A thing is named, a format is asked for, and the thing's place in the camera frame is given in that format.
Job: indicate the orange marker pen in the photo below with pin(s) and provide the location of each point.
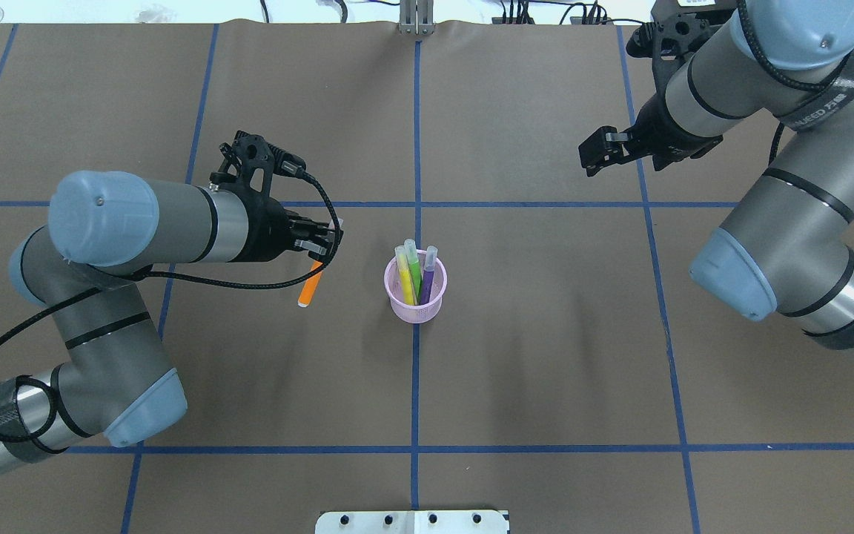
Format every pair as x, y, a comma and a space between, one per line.
310, 286

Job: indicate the aluminium frame post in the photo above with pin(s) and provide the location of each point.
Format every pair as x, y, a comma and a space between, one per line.
416, 17

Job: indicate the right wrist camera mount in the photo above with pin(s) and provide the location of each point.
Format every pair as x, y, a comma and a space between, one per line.
670, 41

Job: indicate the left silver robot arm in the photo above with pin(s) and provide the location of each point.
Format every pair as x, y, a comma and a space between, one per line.
105, 232

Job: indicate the pink mesh pen holder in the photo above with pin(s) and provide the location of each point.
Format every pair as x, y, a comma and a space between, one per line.
415, 314

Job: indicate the green marker pen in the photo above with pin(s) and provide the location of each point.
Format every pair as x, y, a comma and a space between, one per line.
414, 267

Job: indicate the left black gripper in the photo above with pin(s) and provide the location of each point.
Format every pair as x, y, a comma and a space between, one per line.
264, 231

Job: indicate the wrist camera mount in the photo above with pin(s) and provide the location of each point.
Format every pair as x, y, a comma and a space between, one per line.
670, 41
249, 154

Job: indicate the yellow marker pen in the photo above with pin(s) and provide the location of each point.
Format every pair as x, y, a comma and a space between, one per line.
405, 276

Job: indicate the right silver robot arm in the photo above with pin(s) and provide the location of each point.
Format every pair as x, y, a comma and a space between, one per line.
780, 249

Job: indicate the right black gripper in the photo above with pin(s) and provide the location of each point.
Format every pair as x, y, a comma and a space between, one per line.
654, 132

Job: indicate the white camera pedestal column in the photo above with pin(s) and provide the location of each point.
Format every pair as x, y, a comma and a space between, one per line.
414, 521

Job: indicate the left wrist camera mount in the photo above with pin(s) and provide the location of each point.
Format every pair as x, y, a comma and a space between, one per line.
249, 154

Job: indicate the purple marker pen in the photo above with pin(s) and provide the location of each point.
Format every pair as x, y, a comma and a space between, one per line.
429, 267

